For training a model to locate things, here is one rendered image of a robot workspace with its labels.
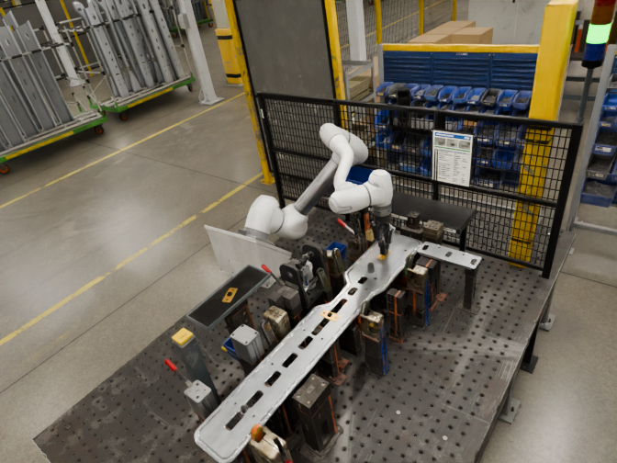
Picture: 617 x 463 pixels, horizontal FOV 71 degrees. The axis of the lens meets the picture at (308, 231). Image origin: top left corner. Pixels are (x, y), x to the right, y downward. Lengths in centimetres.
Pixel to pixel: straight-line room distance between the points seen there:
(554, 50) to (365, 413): 167
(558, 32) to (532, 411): 195
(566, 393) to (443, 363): 108
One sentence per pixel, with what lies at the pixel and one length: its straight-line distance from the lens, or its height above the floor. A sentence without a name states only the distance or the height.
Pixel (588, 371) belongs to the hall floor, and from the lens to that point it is 317.
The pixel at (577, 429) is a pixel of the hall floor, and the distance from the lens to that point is 291.
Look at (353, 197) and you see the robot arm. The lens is 186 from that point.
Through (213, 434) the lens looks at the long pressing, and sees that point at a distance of 167.
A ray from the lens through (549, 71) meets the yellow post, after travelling 216.
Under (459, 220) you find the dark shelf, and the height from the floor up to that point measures 103.
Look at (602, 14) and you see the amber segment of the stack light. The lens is 203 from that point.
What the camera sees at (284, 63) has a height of 140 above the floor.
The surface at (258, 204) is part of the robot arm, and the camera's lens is 251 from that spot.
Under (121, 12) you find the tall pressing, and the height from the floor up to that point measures 169.
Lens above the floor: 235
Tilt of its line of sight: 34 degrees down
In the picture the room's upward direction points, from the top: 10 degrees counter-clockwise
